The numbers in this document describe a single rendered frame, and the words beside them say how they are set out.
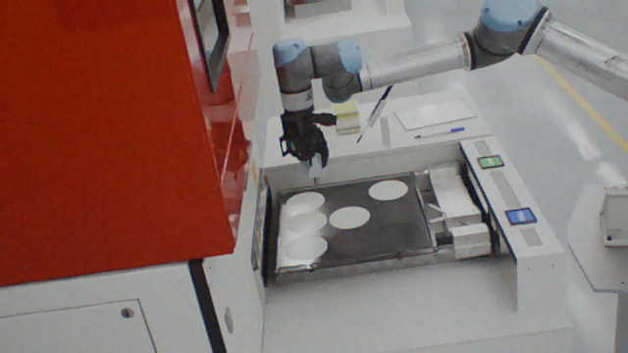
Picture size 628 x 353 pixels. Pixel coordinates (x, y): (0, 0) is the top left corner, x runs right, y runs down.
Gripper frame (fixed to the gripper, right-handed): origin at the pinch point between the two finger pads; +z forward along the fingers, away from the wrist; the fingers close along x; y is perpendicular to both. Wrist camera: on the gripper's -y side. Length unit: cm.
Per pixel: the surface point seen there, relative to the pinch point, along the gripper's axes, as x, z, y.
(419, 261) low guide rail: 27.8, 15.9, 2.1
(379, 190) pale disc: 8.4, 9.3, -13.4
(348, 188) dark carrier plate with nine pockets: 0.2, 9.3, -11.5
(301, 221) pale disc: -1.9, 9.1, 6.6
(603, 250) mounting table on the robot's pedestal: 63, 18, -20
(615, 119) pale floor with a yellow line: 2, 99, -263
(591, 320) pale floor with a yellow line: 41, 99, -90
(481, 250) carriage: 40.8, 12.9, -3.3
